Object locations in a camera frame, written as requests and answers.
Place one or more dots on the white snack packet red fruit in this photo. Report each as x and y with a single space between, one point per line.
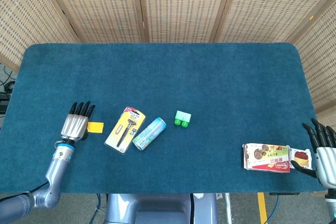
302 155

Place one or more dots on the razor blister pack yellow card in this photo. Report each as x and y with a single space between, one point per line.
113 140

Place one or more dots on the yellow sticky note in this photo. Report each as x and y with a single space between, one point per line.
96 127

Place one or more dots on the green toy building block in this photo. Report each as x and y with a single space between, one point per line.
183 116

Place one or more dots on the grey robot torso base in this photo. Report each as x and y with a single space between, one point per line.
157 208

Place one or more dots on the blue carpet table cover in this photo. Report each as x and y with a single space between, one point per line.
197 82

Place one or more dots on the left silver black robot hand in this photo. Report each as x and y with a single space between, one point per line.
74 125

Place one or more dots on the snack carton with cookie print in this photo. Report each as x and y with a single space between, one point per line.
265 158

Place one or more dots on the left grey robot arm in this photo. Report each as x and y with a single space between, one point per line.
56 169

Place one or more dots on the light blue drink can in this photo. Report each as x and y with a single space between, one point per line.
149 134

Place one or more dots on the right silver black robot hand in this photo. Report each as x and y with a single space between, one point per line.
326 161

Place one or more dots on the woven rattan folding screen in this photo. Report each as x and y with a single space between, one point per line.
183 3

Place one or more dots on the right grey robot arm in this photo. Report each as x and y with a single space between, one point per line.
331 205

